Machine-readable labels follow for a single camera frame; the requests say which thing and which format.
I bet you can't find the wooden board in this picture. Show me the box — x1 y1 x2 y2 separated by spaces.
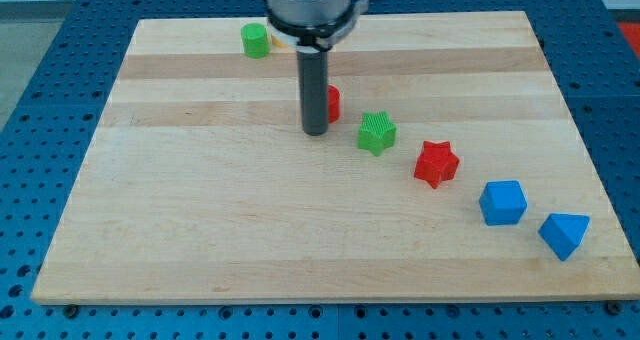
32 11 639 305

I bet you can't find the red star block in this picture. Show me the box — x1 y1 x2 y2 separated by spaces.
414 141 460 189

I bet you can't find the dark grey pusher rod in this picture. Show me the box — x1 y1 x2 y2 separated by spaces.
296 52 329 136

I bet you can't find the green star block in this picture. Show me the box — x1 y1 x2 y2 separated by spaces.
357 111 396 156

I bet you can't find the blue triangular prism block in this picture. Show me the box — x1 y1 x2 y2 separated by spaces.
538 213 590 261

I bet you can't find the red cylinder block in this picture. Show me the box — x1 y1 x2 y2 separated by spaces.
328 85 341 123

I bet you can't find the blue cube block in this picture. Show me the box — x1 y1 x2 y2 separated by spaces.
479 180 528 226

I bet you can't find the green cylinder block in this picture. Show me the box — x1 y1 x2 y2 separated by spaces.
241 23 270 59

